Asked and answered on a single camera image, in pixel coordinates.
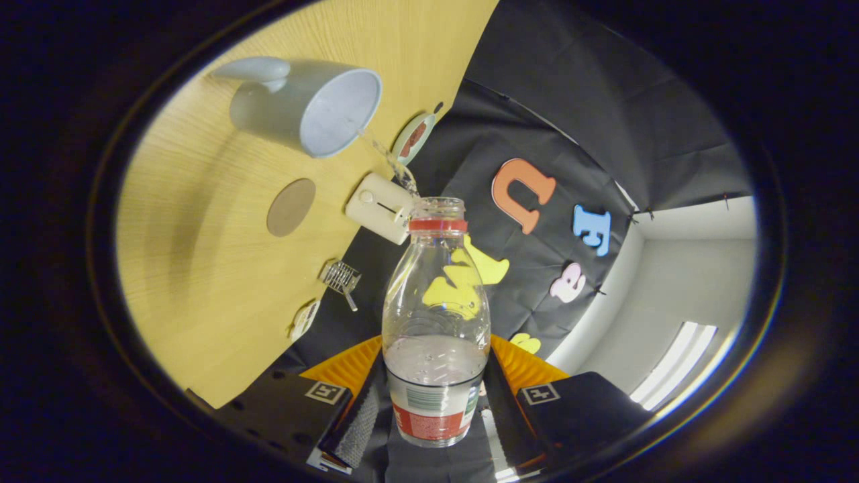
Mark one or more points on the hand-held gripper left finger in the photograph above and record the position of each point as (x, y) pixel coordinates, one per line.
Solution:
(364, 419)

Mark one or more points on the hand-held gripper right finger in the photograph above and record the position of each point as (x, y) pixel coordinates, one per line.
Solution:
(503, 416)

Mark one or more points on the clear juice bottle red label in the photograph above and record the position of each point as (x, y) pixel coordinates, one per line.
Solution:
(436, 376)

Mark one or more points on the round brown coaster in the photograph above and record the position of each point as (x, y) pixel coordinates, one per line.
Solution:
(291, 207)

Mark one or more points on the white cup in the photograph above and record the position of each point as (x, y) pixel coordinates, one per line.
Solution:
(282, 111)

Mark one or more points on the small white dish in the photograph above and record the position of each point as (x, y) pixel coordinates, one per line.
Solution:
(304, 320)

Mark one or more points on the long ceiling light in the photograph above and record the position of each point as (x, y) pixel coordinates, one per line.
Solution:
(674, 365)

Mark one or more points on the white toaster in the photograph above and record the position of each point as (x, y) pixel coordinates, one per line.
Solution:
(376, 208)

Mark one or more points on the wooden table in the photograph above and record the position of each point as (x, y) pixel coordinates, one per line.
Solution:
(201, 268)

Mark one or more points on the reddish meat piece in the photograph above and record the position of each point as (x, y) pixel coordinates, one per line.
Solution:
(419, 132)
(409, 147)

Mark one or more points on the pale green plate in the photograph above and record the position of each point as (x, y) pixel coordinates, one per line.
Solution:
(429, 122)

